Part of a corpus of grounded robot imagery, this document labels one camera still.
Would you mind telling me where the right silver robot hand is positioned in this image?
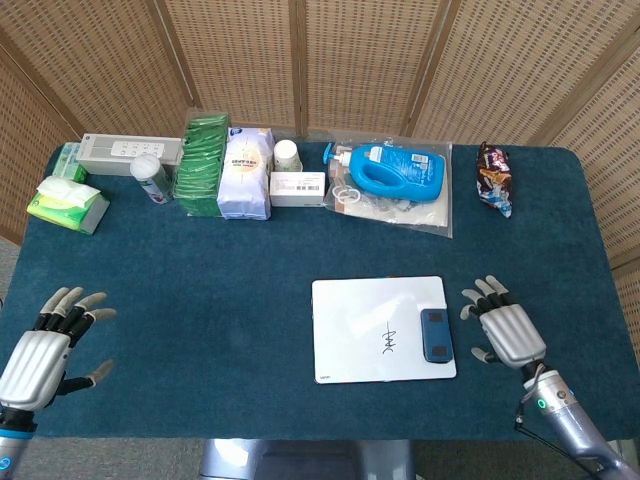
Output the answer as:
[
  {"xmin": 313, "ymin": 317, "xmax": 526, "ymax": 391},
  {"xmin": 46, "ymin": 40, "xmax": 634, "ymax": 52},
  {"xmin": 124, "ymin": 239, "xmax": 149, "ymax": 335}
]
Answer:
[{"xmin": 459, "ymin": 275, "xmax": 547, "ymax": 371}]

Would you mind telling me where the white lavender paper bag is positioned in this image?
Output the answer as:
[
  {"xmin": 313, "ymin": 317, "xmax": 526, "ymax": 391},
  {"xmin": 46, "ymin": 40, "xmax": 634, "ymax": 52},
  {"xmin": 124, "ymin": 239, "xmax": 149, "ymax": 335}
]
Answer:
[{"xmin": 216, "ymin": 126, "xmax": 275, "ymax": 221}]

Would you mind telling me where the white paper cup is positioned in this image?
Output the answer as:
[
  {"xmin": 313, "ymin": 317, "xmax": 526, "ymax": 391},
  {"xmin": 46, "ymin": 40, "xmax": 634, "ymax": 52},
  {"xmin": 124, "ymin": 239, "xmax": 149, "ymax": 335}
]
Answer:
[{"xmin": 272, "ymin": 139, "xmax": 304, "ymax": 174}]

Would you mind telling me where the white board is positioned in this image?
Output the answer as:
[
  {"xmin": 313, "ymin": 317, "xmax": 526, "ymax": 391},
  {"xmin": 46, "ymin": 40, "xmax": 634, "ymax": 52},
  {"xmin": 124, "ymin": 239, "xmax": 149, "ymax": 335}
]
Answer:
[{"xmin": 311, "ymin": 275, "xmax": 458, "ymax": 386}]

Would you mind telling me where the small white cardboard box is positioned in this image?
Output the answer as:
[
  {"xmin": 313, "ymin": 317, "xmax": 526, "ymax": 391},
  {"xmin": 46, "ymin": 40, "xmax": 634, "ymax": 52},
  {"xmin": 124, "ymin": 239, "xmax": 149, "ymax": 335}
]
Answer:
[{"xmin": 269, "ymin": 171, "xmax": 327, "ymax": 208}]

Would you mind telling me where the woven rattan folding screen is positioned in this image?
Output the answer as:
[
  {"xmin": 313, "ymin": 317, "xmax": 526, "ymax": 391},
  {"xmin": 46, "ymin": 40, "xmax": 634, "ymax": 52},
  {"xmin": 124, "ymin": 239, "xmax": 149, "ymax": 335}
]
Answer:
[{"xmin": 0, "ymin": 0, "xmax": 640, "ymax": 441}]

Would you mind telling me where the brown snack bag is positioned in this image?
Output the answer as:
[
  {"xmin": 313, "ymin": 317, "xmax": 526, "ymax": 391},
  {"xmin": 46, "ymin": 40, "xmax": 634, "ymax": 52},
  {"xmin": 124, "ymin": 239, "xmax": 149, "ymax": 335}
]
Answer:
[{"xmin": 475, "ymin": 141, "xmax": 514, "ymax": 220}]

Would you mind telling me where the blue detergent pump bottle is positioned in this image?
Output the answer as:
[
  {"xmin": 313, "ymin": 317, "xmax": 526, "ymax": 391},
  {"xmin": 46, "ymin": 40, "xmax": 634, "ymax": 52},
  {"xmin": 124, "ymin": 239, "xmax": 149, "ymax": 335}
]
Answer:
[{"xmin": 322, "ymin": 142, "xmax": 447, "ymax": 205}]

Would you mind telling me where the clear plastic zip bag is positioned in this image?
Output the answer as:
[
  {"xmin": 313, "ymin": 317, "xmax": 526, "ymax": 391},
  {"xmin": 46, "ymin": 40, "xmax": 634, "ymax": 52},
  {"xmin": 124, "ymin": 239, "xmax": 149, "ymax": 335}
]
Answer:
[{"xmin": 322, "ymin": 130, "xmax": 454, "ymax": 240}]

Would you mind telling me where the white lidded cylindrical can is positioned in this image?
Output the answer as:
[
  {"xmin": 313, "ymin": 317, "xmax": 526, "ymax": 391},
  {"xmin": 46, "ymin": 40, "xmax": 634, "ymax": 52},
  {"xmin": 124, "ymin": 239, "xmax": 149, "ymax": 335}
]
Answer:
[{"xmin": 130, "ymin": 153, "xmax": 174, "ymax": 205}]

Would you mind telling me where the blue board eraser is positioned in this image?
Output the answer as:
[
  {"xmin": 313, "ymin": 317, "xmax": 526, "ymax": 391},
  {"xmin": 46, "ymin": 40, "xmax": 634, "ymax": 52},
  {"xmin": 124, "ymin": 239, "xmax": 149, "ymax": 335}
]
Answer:
[{"xmin": 418, "ymin": 308, "xmax": 455, "ymax": 364}]

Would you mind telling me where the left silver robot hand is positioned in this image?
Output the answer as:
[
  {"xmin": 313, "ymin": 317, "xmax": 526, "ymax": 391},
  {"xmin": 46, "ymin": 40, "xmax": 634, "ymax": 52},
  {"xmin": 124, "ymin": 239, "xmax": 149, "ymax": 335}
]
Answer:
[{"xmin": 0, "ymin": 286, "xmax": 119, "ymax": 412}]

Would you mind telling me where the green tea box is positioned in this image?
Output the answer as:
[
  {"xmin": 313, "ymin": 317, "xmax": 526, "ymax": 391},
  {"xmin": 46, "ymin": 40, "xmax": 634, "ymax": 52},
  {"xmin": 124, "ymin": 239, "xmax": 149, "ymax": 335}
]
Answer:
[{"xmin": 172, "ymin": 108, "xmax": 234, "ymax": 218}]

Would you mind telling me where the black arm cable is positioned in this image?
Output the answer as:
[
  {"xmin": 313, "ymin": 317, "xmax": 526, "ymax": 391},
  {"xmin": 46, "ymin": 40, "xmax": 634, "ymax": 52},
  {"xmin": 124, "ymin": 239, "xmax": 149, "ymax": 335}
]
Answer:
[{"xmin": 513, "ymin": 394, "xmax": 609, "ymax": 480}]

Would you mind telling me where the green tissue pack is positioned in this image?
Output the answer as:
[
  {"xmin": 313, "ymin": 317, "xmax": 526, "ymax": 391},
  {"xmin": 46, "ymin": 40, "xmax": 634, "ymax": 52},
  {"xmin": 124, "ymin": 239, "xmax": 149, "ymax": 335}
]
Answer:
[{"xmin": 26, "ymin": 175, "xmax": 111, "ymax": 236}]

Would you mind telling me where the blue felt table cover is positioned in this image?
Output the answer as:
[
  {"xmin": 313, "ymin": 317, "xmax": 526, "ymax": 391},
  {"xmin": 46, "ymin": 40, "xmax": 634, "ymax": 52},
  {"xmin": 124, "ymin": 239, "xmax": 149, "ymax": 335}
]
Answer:
[{"xmin": 7, "ymin": 141, "xmax": 634, "ymax": 442}]

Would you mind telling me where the light green wipes pack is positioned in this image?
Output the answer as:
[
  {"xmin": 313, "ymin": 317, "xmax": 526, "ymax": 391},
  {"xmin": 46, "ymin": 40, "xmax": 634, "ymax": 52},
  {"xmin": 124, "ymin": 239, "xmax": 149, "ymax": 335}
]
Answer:
[{"xmin": 51, "ymin": 142, "xmax": 89, "ymax": 183}]

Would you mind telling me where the white power strip box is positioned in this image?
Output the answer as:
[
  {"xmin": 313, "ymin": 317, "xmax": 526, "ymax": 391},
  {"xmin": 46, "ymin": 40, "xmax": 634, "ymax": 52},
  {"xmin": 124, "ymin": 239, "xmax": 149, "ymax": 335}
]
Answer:
[{"xmin": 75, "ymin": 132, "xmax": 184, "ymax": 176}]

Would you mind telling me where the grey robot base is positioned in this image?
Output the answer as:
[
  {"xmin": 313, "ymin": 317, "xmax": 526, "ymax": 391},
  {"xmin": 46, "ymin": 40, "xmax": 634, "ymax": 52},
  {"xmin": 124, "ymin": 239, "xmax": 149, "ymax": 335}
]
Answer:
[{"xmin": 198, "ymin": 438, "xmax": 416, "ymax": 480}]

